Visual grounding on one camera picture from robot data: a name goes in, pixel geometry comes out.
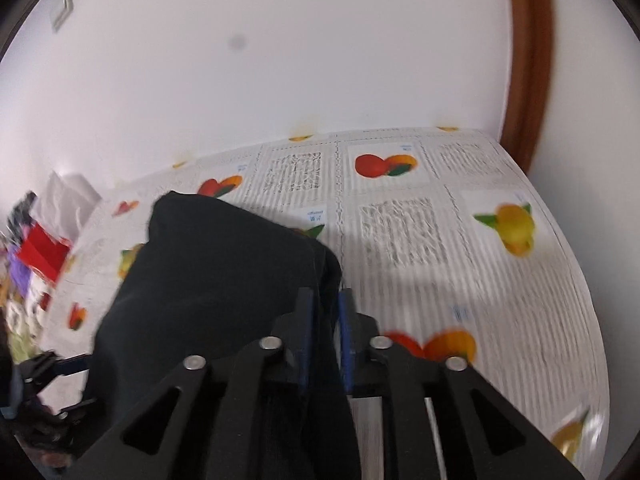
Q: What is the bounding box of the red bag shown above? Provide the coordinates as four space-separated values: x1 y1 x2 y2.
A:
17 225 71 281

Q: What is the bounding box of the fruit print tablecloth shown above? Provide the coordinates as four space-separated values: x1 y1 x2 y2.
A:
37 127 608 480

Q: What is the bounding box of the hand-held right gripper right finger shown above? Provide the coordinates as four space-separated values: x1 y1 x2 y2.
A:
338 287 586 480

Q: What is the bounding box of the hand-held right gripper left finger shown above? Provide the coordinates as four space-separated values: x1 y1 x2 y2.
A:
65 287 317 480

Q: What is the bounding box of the white spotted cloth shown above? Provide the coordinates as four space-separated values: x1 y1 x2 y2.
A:
0 280 53 363

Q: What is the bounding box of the black sweatshirt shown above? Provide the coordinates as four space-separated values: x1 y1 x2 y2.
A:
65 191 363 480

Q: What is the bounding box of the brown wooden door frame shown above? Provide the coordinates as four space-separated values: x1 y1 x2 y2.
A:
497 0 556 173

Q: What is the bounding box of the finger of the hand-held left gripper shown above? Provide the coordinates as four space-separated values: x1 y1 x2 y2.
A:
42 396 99 428
17 351 95 387

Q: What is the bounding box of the dark grey cloth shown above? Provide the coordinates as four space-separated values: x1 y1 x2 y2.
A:
7 192 41 241

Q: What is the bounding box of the white plastic bag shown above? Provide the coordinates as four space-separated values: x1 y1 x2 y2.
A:
37 170 103 241

